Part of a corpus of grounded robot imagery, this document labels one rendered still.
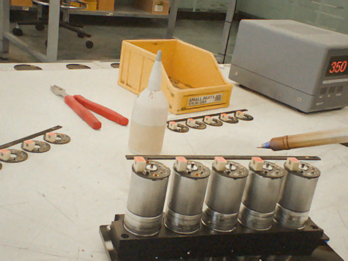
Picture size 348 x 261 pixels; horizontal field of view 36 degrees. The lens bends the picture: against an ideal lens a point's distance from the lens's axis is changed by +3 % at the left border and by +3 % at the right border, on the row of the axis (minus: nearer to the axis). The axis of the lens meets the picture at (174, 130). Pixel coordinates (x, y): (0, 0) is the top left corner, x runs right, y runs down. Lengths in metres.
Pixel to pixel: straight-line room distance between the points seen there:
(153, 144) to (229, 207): 0.16
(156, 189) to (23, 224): 0.10
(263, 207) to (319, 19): 5.55
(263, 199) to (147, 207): 0.08
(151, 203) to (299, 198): 0.11
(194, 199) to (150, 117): 0.16
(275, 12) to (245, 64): 5.50
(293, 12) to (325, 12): 0.39
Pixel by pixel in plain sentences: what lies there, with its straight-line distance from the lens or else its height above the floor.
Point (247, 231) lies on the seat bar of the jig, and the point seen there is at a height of 0.77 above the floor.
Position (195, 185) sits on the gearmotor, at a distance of 0.33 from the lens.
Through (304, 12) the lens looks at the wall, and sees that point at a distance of 6.02.
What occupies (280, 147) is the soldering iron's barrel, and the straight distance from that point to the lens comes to 0.30.
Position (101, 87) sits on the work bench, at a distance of 0.68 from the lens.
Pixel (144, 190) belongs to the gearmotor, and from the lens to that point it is 0.32.
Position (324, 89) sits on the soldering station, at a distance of 0.72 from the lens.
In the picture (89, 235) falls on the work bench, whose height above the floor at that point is 0.75.
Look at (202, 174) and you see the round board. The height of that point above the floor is 0.81.
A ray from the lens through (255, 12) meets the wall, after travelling 6.46.
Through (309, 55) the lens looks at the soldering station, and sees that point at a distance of 0.70.
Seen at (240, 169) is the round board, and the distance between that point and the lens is 0.35.
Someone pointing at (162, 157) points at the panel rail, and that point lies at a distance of 0.35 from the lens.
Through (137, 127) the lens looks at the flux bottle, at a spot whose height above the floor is 0.78.
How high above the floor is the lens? 0.95
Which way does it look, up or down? 21 degrees down
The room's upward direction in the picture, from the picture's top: 10 degrees clockwise
